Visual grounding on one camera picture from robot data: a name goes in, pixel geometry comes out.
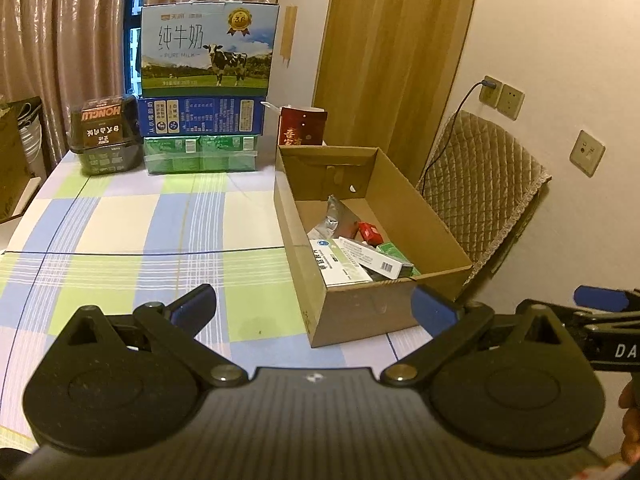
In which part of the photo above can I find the clear packet with red header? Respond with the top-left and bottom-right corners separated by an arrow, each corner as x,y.
356,221 -> 385,247

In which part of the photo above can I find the dark snack box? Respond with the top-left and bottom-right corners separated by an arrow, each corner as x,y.
68,93 -> 142,178

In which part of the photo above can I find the blue milk box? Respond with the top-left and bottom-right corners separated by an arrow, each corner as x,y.
136,95 -> 267,138

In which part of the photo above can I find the dark charger cable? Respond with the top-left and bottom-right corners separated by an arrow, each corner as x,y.
419,79 -> 488,197

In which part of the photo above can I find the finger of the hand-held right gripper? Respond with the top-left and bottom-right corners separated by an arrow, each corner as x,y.
515,298 -> 601,335
573,285 -> 640,314

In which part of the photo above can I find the small white plant-print box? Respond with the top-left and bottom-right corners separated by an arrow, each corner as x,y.
334,236 -> 417,279

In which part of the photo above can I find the stack of white bowls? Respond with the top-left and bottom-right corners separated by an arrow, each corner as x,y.
16,101 -> 45,162

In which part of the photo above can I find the cow print milk box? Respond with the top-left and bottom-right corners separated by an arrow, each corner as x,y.
139,0 -> 282,99

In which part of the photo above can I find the yellow wall hanging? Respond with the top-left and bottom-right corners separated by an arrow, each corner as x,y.
279,5 -> 299,69

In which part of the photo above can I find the brown cardboard box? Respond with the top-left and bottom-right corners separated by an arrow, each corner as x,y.
273,144 -> 474,349

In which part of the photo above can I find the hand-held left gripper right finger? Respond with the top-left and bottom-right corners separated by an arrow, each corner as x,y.
381,284 -> 576,386

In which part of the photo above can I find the chair with quilted cover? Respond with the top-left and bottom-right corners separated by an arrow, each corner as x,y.
414,109 -> 552,288

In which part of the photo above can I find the dark red gift box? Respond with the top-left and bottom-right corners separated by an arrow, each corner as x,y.
277,105 -> 329,148

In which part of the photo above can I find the silver foil packet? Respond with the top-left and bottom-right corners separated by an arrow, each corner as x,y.
306,194 -> 362,242

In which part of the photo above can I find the checked desktop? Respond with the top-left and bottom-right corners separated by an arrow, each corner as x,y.
0,146 -> 436,443

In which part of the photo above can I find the green shrink-wrapped carton pack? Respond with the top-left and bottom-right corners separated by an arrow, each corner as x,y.
143,134 -> 261,176

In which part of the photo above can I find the window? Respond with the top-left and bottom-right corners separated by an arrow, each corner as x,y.
124,0 -> 147,97

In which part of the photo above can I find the brown carton with green labels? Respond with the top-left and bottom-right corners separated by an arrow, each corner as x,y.
0,96 -> 45,223

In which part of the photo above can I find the beige curtain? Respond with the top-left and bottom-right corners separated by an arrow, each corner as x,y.
0,0 -> 287,163

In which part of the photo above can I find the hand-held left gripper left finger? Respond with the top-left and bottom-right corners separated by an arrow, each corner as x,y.
67,284 -> 246,387

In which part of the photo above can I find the person's right hand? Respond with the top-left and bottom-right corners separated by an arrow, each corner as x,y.
617,379 -> 640,467

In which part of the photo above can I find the beige wall socket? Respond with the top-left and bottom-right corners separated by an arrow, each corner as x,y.
499,83 -> 526,122

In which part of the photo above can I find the green and white medicine box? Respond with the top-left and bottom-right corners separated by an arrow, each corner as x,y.
376,241 -> 422,277

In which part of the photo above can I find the beige wall plate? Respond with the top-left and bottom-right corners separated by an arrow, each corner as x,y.
569,129 -> 607,178

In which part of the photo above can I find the wall socket with plug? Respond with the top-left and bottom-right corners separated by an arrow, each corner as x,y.
479,75 -> 504,111

